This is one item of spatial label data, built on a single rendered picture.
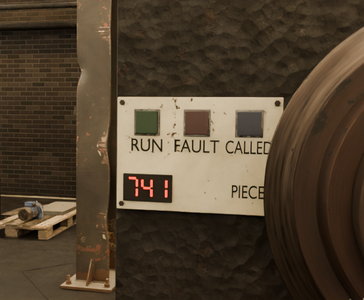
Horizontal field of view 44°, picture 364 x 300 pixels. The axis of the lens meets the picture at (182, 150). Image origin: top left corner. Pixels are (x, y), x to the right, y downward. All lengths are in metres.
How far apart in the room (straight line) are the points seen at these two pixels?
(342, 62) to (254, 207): 0.26
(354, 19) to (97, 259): 2.97
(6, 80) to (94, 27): 4.63
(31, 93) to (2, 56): 0.80
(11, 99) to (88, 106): 4.57
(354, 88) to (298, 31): 0.20
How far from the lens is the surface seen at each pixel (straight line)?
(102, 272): 3.48
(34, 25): 7.42
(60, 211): 5.39
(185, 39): 0.73
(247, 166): 0.69
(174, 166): 0.70
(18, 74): 7.81
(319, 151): 0.54
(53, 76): 7.51
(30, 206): 5.14
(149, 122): 0.70
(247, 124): 0.68
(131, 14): 0.76
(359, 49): 0.57
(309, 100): 0.55
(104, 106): 3.31
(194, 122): 0.69
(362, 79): 0.54
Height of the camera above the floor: 1.19
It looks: 3 degrees down
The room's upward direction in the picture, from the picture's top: 1 degrees clockwise
